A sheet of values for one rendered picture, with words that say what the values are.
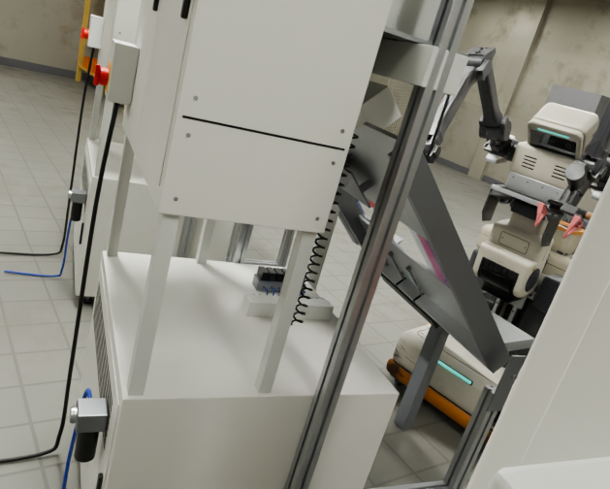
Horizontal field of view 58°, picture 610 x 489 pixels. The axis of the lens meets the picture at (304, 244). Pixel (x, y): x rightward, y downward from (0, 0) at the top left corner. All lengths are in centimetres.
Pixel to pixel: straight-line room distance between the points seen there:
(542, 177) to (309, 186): 141
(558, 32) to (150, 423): 1017
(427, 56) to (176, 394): 80
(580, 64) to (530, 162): 817
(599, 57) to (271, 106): 951
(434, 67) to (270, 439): 85
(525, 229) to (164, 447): 164
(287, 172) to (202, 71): 23
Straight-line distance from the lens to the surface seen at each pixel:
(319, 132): 99
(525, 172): 231
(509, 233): 233
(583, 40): 1054
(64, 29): 972
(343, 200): 186
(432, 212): 117
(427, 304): 175
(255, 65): 93
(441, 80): 104
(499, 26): 1153
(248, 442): 128
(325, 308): 158
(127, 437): 119
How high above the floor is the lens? 131
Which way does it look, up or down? 18 degrees down
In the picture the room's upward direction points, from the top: 16 degrees clockwise
